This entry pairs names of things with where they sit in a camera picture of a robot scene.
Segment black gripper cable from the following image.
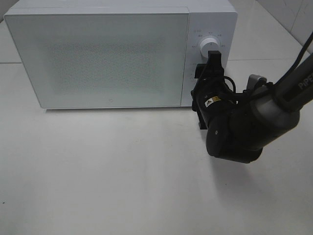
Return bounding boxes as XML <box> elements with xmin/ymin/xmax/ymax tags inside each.
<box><xmin>220</xmin><ymin>31</ymin><xmax>313</xmax><ymax>103</ymax></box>

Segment white upper microwave knob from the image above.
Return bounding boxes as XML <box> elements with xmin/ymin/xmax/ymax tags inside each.
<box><xmin>199</xmin><ymin>36</ymin><xmax>220</xmax><ymax>62</ymax></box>

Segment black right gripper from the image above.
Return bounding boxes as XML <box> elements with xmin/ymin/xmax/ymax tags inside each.
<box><xmin>191</xmin><ymin>50</ymin><xmax>237</xmax><ymax>130</ymax></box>

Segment white microwave door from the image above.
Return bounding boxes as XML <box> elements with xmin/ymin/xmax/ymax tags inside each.
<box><xmin>6</xmin><ymin>14</ymin><xmax>188</xmax><ymax>109</ymax></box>

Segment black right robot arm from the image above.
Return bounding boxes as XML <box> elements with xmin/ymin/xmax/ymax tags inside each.
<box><xmin>191</xmin><ymin>50</ymin><xmax>313</xmax><ymax>164</ymax></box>

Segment white microwave oven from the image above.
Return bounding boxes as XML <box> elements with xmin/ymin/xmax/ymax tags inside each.
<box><xmin>4</xmin><ymin>0</ymin><xmax>238</xmax><ymax>109</ymax></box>

